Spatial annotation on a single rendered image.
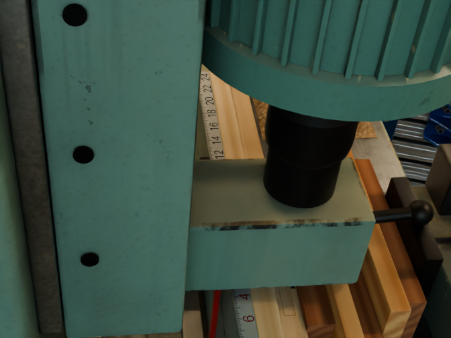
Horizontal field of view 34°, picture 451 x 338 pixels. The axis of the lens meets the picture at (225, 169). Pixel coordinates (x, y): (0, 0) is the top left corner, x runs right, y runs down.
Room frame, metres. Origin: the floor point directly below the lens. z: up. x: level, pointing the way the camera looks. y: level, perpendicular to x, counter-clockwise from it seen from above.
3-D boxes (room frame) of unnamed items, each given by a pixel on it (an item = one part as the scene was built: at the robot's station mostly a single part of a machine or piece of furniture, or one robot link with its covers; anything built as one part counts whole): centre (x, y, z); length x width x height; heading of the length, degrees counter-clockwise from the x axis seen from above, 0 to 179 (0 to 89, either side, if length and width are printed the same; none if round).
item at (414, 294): (0.42, -0.13, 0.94); 0.16 x 0.01 x 0.07; 11
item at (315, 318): (0.42, -0.07, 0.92); 0.16 x 0.02 x 0.04; 11
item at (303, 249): (0.39, -0.03, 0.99); 0.14 x 0.07 x 0.09; 101
